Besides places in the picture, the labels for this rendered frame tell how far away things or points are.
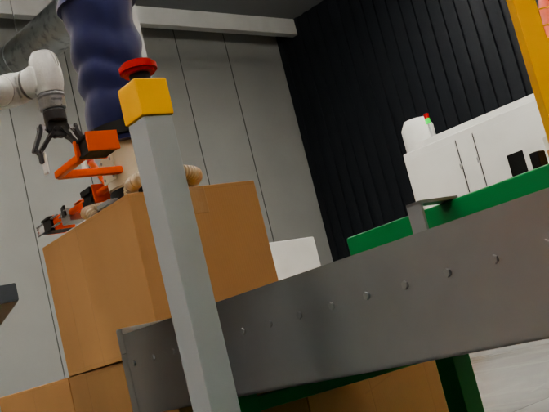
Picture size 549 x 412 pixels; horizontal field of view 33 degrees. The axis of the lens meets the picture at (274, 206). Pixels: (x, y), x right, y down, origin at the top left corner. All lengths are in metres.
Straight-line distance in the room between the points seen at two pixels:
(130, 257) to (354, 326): 0.98
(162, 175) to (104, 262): 0.92
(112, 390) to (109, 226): 0.47
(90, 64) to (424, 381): 1.37
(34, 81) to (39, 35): 8.90
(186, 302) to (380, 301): 0.34
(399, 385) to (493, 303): 1.48
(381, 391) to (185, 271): 1.25
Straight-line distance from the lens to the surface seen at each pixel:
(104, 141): 2.32
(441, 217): 1.51
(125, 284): 2.43
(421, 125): 11.29
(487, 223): 1.31
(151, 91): 1.67
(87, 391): 2.77
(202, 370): 1.59
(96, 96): 2.71
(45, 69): 3.16
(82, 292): 2.67
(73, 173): 2.59
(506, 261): 1.30
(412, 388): 2.83
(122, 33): 2.78
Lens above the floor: 0.48
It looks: 9 degrees up
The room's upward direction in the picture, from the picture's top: 14 degrees counter-clockwise
